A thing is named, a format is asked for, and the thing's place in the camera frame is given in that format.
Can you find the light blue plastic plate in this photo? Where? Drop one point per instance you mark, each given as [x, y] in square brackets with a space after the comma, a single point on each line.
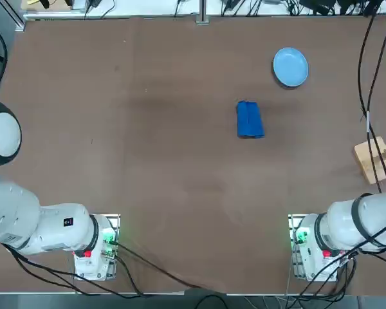
[291, 67]

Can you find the aluminium frame post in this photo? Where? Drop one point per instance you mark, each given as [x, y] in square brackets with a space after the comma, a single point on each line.
[202, 13]

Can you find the wooden cup rack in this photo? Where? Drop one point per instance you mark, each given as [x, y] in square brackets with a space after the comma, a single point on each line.
[363, 157]

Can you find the blue cloth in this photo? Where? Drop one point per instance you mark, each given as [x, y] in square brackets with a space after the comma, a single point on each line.
[249, 120]

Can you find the aluminium frame rail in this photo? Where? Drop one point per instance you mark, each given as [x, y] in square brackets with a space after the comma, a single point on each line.
[67, 14]

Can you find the black power plug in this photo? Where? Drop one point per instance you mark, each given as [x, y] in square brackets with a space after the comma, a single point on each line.
[93, 3]

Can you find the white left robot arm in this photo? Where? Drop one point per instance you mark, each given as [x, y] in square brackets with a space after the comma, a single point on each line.
[61, 231]

